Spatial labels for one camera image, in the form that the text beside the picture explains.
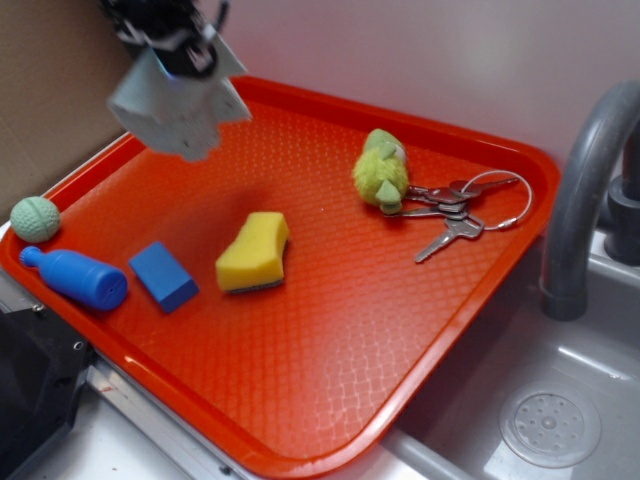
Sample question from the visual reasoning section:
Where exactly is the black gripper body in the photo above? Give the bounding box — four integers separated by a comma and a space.
98, 0, 230, 78

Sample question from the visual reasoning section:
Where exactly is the grey-blue cloth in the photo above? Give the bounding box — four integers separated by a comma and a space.
107, 36, 251, 162

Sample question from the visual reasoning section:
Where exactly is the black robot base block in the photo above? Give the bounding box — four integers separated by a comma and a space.
1, 305, 93, 479

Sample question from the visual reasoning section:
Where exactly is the brown cardboard panel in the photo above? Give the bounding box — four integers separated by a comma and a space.
1, 1, 130, 220

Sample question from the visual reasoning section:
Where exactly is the green textured ball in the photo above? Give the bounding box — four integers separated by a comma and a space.
10, 196, 61, 243

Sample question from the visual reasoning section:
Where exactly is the yellow sponge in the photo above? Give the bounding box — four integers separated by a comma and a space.
215, 212, 289, 292

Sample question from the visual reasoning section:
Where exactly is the blue rectangular block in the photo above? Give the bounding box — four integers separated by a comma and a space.
128, 241, 200, 313

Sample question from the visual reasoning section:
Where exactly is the blue plastic bottle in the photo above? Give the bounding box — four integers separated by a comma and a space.
19, 246, 128, 311

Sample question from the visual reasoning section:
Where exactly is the red plastic tray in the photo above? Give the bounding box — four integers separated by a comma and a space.
1, 77, 560, 479

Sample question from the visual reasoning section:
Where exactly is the bunch of silver keys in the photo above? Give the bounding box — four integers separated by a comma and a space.
381, 177, 519, 220

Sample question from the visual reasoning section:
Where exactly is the silver key long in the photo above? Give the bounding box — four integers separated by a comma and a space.
414, 216, 485, 263

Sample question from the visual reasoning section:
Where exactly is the grey sink faucet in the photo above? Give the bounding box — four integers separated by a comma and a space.
540, 80, 639, 321

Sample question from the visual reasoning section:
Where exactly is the grey plastic sink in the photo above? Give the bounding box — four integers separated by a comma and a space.
384, 214, 640, 480

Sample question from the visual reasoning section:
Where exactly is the sink drain strainer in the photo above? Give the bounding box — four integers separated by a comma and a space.
499, 382, 601, 469

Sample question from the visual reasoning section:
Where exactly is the green plush keychain toy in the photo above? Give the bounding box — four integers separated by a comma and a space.
352, 129, 409, 215

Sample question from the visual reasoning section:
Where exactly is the wire key ring loop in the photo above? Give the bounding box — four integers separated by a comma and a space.
460, 170, 535, 232

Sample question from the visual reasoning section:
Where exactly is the grey faucet handle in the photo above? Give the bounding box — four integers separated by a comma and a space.
604, 124, 639, 266

